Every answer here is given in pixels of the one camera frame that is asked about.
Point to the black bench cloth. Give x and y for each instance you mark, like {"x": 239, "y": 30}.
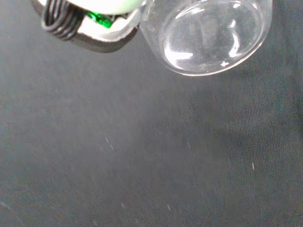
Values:
{"x": 142, "y": 146}

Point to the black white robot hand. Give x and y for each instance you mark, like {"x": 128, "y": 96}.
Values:
{"x": 87, "y": 23}

